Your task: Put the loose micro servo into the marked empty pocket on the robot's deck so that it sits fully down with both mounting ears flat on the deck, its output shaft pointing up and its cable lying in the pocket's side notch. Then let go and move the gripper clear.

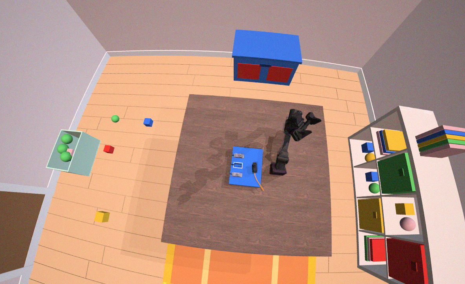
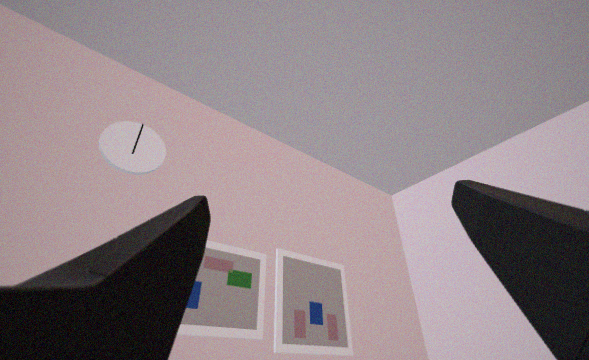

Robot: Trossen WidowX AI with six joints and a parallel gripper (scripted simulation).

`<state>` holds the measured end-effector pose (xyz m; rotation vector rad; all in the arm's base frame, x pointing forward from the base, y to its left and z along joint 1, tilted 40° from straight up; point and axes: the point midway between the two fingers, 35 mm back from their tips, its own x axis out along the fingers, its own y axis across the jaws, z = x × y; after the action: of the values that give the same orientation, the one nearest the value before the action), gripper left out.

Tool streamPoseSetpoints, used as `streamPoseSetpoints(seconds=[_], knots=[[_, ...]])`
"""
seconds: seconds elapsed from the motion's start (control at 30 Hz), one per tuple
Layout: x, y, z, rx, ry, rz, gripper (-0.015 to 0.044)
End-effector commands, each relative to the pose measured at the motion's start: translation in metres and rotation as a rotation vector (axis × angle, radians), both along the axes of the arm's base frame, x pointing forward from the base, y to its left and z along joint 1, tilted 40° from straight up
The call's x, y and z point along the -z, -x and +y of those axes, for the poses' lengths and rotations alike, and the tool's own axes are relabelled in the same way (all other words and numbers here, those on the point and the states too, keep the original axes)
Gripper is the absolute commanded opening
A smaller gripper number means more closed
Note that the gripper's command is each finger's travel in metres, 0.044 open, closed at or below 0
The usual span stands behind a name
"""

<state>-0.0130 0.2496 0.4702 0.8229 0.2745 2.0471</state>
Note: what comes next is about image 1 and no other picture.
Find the blue flat deck plate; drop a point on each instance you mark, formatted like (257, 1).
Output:
(241, 167)

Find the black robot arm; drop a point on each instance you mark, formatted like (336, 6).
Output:
(295, 117)

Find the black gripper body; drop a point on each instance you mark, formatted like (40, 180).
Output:
(302, 125)

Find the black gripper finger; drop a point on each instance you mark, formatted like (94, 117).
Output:
(302, 133)
(314, 119)

